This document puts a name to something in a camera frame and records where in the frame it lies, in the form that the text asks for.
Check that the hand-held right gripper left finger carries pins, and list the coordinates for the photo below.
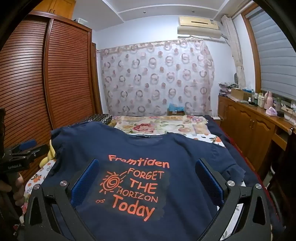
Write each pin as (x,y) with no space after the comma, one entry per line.
(85,183)

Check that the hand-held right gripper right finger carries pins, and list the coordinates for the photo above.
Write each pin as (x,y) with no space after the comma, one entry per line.
(208,183)

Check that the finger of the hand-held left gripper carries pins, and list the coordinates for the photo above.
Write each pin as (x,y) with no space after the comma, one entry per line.
(26,144)
(37,149)

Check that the navy printed t-shirt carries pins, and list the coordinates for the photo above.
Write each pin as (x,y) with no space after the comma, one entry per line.
(138,150)

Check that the person's left hand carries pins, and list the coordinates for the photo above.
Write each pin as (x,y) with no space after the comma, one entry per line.
(19,187)

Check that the yellow plush toy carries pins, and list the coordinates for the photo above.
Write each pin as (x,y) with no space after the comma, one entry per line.
(49,155)

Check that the orange-print white bed sheet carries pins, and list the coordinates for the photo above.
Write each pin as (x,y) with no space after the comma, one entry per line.
(212,140)

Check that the black circle-patterned pillow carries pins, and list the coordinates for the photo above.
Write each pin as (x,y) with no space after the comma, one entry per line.
(99,118)

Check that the wooden sideboard cabinet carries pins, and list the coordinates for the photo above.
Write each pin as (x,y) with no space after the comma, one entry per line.
(242,120)

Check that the wooden louvered wardrobe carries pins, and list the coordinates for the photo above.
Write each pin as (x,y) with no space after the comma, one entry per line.
(64,81)

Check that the wooden box with blue cloth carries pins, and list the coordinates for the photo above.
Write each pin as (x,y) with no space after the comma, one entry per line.
(175,107)

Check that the floral blanket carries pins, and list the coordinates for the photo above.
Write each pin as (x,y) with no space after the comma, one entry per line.
(148,126)

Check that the cardboard box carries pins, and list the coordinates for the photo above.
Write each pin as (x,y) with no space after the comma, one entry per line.
(239,93)

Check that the pink tissue pack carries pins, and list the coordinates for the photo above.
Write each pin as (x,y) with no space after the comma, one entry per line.
(271,112)

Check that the row of toiletry bottles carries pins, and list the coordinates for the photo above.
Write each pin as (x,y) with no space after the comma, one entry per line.
(260,100)

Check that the stack of books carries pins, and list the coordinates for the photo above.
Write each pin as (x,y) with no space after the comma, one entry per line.
(225,87)

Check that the pink jug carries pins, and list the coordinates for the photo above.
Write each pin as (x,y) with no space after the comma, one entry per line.
(269,102)

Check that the small desk fan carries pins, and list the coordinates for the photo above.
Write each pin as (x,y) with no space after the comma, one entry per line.
(236,78)

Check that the white power strip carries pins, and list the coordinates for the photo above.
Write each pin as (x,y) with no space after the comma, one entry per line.
(288,108)

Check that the circle-patterned sheer curtain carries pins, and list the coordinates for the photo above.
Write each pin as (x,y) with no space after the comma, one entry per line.
(150,81)

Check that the tied beige curtain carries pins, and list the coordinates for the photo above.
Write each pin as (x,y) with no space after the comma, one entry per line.
(239,64)

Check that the small white box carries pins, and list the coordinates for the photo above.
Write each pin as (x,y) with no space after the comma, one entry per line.
(82,20)

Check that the wooden overhead cabinet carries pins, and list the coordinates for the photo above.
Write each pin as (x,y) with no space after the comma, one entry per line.
(62,8)

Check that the grey window blind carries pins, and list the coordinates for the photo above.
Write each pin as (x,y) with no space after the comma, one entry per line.
(272,58)

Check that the cream wall air conditioner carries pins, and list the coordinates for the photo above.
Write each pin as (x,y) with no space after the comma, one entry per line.
(198,30)

